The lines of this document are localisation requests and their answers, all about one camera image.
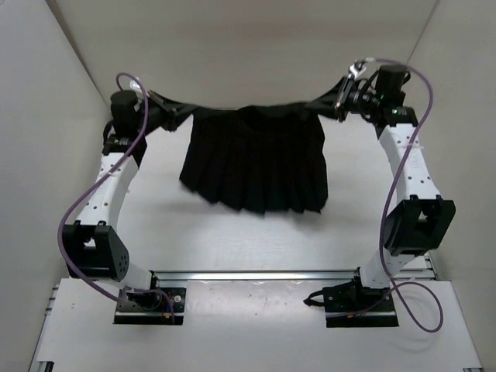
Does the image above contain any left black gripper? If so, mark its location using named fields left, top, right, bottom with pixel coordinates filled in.
left=138, top=86, right=199, bottom=131

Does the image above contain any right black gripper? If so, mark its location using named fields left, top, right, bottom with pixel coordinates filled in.
left=306, top=76, right=382, bottom=124

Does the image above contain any black pleated skirt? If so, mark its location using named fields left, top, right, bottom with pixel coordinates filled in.
left=179, top=102, right=329, bottom=215

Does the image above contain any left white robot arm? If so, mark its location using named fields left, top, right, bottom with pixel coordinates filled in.
left=61, top=90, right=187, bottom=308

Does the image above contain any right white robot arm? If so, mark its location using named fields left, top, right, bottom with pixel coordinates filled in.
left=328, top=60, right=456, bottom=311

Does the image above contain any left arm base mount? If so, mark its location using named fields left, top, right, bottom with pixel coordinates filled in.
left=113, top=275, right=187, bottom=326

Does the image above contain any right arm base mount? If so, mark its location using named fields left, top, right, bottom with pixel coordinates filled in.
left=303, top=270, right=399, bottom=329

